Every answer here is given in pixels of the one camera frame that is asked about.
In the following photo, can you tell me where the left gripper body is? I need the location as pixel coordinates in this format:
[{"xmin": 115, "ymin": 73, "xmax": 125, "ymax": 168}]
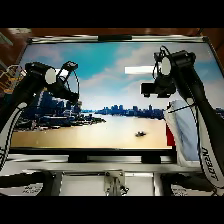
[{"xmin": 57, "ymin": 78, "xmax": 81, "ymax": 105}]

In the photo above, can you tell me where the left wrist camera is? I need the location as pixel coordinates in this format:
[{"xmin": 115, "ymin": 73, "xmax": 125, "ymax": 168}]
[{"xmin": 59, "ymin": 60, "xmax": 80, "ymax": 81}]

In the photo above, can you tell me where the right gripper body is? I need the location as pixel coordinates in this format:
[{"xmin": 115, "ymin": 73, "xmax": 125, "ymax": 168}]
[{"xmin": 140, "ymin": 77, "xmax": 177, "ymax": 99}]

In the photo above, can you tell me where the red garment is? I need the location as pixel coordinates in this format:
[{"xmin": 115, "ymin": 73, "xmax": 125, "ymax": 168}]
[{"xmin": 165, "ymin": 125, "xmax": 177, "ymax": 148}]

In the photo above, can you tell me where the white garment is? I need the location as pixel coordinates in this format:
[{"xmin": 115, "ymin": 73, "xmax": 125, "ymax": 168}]
[{"xmin": 164, "ymin": 99, "xmax": 203, "ymax": 168}]

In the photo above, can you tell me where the black cable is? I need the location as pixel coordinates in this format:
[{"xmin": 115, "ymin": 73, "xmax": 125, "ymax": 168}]
[
  {"xmin": 71, "ymin": 68, "xmax": 82, "ymax": 101},
  {"xmin": 152, "ymin": 45, "xmax": 168, "ymax": 80}
]

